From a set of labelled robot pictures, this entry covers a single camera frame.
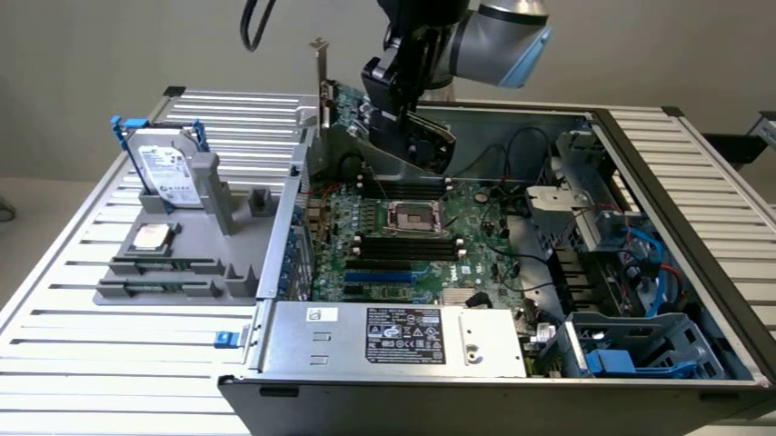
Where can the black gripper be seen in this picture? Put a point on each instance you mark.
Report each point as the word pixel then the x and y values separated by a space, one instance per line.
pixel 396 91

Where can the green graphics card with bracket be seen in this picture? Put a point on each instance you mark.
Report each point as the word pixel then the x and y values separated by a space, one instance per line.
pixel 344 106

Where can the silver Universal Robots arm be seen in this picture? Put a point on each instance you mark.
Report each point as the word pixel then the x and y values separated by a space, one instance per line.
pixel 491 41

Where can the black RAM slots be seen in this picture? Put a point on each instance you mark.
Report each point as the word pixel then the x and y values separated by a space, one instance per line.
pixel 407 245
pixel 403 185

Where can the CPU socket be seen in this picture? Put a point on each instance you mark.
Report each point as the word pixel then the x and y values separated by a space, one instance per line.
pixel 414 217

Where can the green Dell motherboard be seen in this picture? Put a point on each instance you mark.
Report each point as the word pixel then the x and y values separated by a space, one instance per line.
pixel 418 245

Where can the blue expansion slot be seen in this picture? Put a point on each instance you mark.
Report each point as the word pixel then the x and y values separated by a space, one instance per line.
pixel 376 275

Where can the hard disk in blue carrier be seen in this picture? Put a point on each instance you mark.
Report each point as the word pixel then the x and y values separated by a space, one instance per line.
pixel 160 165

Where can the open black PC case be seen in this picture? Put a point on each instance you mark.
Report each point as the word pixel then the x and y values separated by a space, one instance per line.
pixel 485 272

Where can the silver chipset heatsink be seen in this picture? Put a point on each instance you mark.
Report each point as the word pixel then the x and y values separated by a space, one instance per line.
pixel 458 296

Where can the silver CPU chip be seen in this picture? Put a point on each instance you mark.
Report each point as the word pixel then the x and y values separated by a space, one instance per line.
pixel 148 237

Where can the grey parts rack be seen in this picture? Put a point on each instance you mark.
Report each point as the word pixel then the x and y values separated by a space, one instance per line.
pixel 181 268

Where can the green RAM stick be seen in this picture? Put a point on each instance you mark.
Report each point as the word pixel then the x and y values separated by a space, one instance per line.
pixel 161 264

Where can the silver power supply unit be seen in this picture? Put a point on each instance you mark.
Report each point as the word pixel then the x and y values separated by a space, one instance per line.
pixel 387 338

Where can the blue case latch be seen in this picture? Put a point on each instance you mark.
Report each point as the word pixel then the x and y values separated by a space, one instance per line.
pixel 223 339

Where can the grey disk bay cage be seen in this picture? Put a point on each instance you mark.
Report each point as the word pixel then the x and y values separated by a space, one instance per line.
pixel 636 343

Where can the blue disk bay clip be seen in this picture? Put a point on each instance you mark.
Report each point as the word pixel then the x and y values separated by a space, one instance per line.
pixel 609 361

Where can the silver drive bracket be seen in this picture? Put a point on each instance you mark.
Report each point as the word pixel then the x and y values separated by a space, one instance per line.
pixel 554 196

